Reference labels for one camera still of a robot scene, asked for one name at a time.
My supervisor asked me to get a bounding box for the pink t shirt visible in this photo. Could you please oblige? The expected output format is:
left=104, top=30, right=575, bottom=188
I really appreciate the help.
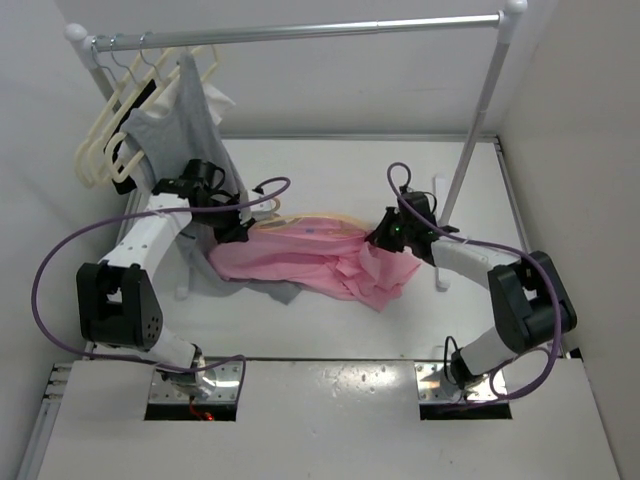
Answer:
left=208, top=228, right=421, bottom=312

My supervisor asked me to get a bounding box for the beige plastic hanger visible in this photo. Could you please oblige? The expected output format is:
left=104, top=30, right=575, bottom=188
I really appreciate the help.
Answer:
left=251, top=197, right=373, bottom=238

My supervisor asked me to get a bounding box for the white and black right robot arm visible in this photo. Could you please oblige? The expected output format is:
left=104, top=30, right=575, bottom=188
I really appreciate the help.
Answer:
left=366, top=191, right=577, bottom=389

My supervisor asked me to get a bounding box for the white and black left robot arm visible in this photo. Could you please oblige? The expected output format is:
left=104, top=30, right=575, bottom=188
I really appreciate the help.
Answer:
left=76, top=159, right=241, bottom=390

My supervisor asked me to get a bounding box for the grey shirt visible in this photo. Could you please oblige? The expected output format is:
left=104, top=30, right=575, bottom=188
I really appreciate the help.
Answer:
left=122, top=52, right=301, bottom=305

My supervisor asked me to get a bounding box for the cream hanger with grey shirt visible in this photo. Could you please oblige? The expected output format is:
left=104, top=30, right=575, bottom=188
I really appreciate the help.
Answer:
left=113, top=49, right=231, bottom=187

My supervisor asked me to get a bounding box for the cream hanger with black garment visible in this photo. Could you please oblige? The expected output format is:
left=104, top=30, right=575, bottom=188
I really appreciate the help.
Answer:
left=78, top=32, right=176, bottom=186

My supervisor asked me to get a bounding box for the cream hanger far left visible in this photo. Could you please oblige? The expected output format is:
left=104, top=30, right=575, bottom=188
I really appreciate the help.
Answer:
left=65, top=24, right=148, bottom=188

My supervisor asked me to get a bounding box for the white clothes rack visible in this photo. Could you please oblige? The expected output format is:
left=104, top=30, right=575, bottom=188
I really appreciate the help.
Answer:
left=64, top=0, right=530, bottom=301

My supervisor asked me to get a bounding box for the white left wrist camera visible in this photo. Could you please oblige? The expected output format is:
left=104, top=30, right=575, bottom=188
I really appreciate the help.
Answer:
left=239, top=191, right=271, bottom=224

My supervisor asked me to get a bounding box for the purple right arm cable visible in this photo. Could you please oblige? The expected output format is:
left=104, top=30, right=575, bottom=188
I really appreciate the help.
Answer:
left=387, top=161, right=564, bottom=409

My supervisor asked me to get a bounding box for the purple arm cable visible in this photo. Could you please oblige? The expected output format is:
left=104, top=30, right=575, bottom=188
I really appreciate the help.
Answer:
left=387, top=161, right=564, bottom=409
left=30, top=175, right=292, bottom=404

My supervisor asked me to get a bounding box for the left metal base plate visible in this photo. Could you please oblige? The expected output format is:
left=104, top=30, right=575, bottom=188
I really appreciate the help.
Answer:
left=148, top=358, right=246, bottom=405

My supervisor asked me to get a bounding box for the metal base plate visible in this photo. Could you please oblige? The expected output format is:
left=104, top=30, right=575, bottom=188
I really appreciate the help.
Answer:
left=148, top=358, right=246, bottom=405
left=414, top=361, right=507, bottom=406

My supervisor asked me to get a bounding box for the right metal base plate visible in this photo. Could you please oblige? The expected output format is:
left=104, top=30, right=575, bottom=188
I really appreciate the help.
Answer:
left=414, top=361, right=507, bottom=406

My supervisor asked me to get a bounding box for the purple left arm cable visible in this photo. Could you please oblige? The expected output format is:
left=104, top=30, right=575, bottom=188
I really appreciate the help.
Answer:
left=30, top=175, right=292, bottom=404

